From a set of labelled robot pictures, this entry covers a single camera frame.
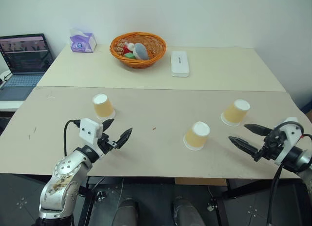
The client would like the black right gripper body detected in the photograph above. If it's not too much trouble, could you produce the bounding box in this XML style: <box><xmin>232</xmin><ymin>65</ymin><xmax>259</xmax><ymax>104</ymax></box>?
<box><xmin>253</xmin><ymin>129</ymin><xmax>287</xmax><ymax>162</ymax></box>

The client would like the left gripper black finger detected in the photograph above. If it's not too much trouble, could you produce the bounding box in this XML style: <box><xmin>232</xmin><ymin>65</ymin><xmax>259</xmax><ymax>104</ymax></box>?
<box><xmin>102</xmin><ymin>118</ymin><xmax>115</xmax><ymax>134</ymax></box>
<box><xmin>116</xmin><ymin>128</ymin><xmax>134</xmax><ymax>149</ymax></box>

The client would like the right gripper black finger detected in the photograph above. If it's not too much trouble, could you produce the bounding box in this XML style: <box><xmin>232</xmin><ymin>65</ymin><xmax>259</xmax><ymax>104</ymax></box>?
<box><xmin>228</xmin><ymin>135</ymin><xmax>259</xmax><ymax>157</ymax></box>
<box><xmin>244</xmin><ymin>123</ymin><xmax>273</xmax><ymax>137</ymax></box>

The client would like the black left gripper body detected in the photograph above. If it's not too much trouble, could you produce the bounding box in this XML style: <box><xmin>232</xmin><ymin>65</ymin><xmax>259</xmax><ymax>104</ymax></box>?
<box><xmin>97</xmin><ymin>132</ymin><xmax>118</xmax><ymax>155</ymax></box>

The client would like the yellow paper cup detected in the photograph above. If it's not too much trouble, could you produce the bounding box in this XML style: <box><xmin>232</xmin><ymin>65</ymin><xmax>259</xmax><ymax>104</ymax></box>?
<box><xmin>220</xmin><ymin>99</ymin><xmax>251</xmax><ymax>127</ymax></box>
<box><xmin>183</xmin><ymin>121</ymin><xmax>211</xmax><ymax>151</ymax></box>
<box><xmin>92</xmin><ymin>93</ymin><xmax>116</xmax><ymax>121</ymax></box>

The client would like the brown cardboard box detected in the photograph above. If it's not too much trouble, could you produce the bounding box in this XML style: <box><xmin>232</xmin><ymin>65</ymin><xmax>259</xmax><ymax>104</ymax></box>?
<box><xmin>174</xmin><ymin>177</ymin><xmax>229</xmax><ymax>187</ymax></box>

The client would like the dark grey rounded shape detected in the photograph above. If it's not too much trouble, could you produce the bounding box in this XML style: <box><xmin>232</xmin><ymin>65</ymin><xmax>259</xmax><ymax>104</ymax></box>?
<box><xmin>111</xmin><ymin>198</ymin><xmax>140</xmax><ymax>226</ymax></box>
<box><xmin>172</xmin><ymin>196</ymin><xmax>208</xmax><ymax>226</ymax></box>

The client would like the white and red plush toy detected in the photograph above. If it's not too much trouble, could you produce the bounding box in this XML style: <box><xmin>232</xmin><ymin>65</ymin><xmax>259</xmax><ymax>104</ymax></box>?
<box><xmin>122</xmin><ymin>41</ymin><xmax>135</xmax><ymax>55</ymax></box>

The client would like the grey plush toy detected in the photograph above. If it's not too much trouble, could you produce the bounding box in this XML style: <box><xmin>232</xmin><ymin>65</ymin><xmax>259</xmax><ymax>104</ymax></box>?
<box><xmin>134</xmin><ymin>42</ymin><xmax>150</xmax><ymax>60</ymax></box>

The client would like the orange woven basket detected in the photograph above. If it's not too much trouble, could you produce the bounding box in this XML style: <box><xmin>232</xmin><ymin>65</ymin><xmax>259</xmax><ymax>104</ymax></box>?
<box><xmin>109</xmin><ymin>31</ymin><xmax>168</xmax><ymax>70</ymax></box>

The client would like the purple tissue box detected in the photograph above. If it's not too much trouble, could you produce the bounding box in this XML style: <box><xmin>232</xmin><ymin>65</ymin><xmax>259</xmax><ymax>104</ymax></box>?
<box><xmin>69</xmin><ymin>28</ymin><xmax>98</xmax><ymax>53</ymax></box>

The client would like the white plastic case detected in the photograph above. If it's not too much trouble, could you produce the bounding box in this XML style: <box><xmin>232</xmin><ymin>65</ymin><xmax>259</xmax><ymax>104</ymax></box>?
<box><xmin>170</xmin><ymin>50</ymin><xmax>191</xmax><ymax>78</ymax></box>

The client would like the open laptop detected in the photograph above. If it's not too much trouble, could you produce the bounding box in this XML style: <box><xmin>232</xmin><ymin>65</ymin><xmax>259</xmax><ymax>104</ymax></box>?
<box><xmin>0</xmin><ymin>33</ymin><xmax>55</xmax><ymax>101</ymax></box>

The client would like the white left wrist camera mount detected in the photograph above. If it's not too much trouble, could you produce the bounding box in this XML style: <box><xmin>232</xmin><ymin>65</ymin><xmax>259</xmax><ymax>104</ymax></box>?
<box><xmin>79</xmin><ymin>118</ymin><xmax>106</xmax><ymax>161</ymax></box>

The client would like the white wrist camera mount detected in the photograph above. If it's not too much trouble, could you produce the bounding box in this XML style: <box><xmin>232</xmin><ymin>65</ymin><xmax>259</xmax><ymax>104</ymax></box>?
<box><xmin>79</xmin><ymin>118</ymin><xmax>106</xmax><ymax>161</ymax></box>
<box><xmin>273</xmin><ymin>116</ymin><xmax>303</xmax><ymax>167</ymax></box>

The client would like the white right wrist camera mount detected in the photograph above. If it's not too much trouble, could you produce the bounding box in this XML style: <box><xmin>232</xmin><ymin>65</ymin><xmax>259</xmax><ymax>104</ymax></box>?
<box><xmin>273</xmin><ymin>116</ymin><xmax>303</xmax><ymax>167</ymax></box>

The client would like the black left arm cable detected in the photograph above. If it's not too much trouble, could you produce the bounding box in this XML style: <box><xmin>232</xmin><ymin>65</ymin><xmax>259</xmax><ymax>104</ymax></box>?
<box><xmin>63</xmin><ymin>119</ymin><xmax>81</xmax><ymax>156</ymax></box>

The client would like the thin white hanging cable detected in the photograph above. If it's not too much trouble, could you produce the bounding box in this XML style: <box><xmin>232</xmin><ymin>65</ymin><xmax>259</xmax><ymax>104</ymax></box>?
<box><xmin>116</xmin><ymin>176</ymin><xmax>125</xmax><ymax>213</ymax></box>

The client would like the black table frame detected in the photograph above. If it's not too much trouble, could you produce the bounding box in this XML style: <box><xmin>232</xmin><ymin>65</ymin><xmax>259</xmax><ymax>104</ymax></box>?
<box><xmin>77</xmin><ymin>176</ymin><xmax>304</xmax><ymax>226</ymax></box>

